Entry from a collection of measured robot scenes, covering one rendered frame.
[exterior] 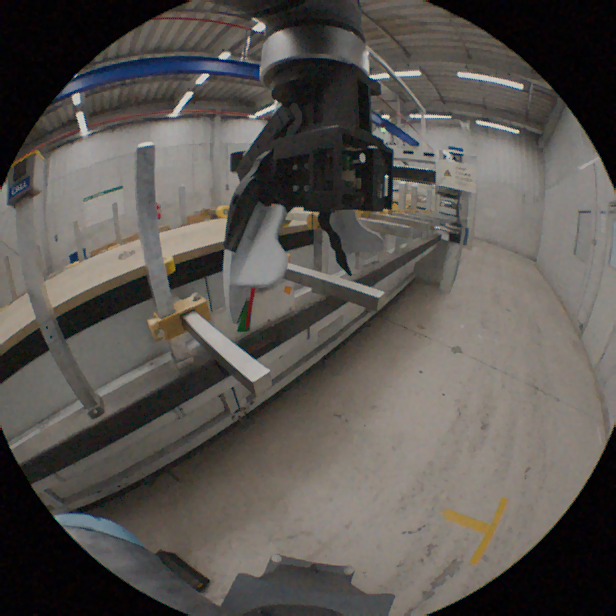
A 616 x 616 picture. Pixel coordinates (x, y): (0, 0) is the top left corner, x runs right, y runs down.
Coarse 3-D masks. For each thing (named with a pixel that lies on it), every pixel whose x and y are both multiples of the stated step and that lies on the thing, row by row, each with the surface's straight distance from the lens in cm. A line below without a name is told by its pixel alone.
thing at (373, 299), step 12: (288, 264) 57; (288, 276) 55; (300, 276) 52; (312, 276) 49; (324, 276) 49; (312, 288) 50; (324, 288) 48; (336, 288) 46; (348, 288) 45; (360, 288) 44; (372, 288) 45; (348, 300) 46; (360, 300) 44; (372, 300) 43
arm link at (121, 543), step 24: (72, 528) 30; (96, 528) 29; (120, 528) 32; (96, 552) 28; (120, 552) 28; (144, 552) 31; (120, 576) 26; (144, 576) 27; (168, 576) 29; (168, 600) 26; (192, 600) 28
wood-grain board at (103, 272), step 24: (168, 240) 98; (192, 240) 84; (216, 240) 76; (96, 264) 101; (120, 264) 79; (48, 288) 108; (72, 288) 77; (96, 288) 66; (24, 312) 93; (0, 336) 92; (24, 336) 75
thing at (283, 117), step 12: (288, 108) 20; (276, 120) 21; (288, 120) 20; (264, 132) 22; (276, 132) 21; (252, 144) 24; (264, 144) 22; (252, 156) 24; (240, 168) 26; (240, 180) 26
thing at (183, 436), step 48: (288, 240) 92; (144, 288) 69; (192, 288) 73; (384, 288) 208; (96, 336) 71; (144, 336) 73; (192, 336) 79; (336, 336) 151; (0, 384) 92; (48, 384) 82; (96, 384) 79; (240, 384) 102; (288, 384) 133; (192, 432) 110; (96, 480) 123
